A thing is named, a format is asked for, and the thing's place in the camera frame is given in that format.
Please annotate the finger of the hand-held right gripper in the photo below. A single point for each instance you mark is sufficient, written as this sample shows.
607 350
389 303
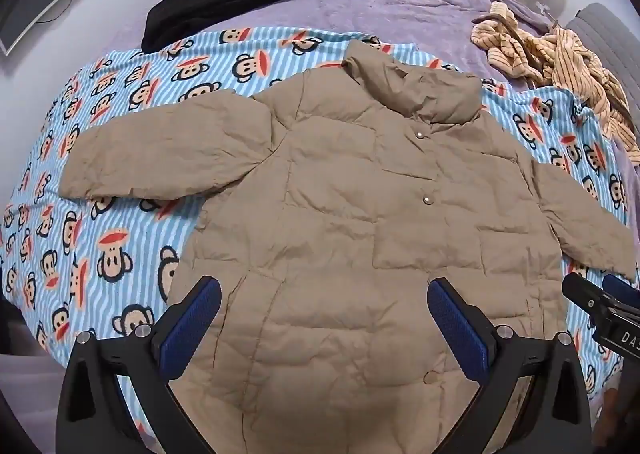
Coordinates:
620 286
582 290

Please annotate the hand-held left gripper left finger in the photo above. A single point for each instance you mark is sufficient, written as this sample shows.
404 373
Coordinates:
192 321

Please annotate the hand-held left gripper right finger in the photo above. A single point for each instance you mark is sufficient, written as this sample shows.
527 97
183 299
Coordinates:
457 329

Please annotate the tan puffer jacket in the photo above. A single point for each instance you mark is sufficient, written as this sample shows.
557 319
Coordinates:
350 184

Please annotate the monkey print striped blanket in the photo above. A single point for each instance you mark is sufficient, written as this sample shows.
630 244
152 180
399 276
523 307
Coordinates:
125 244

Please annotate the beige striped fleece garment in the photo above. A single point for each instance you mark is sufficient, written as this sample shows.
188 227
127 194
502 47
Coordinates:
570 59

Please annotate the grey padded headboard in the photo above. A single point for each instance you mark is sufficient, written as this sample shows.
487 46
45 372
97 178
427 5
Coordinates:
610 29

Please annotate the black folded garment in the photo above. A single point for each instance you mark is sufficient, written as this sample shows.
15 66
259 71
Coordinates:
215 4

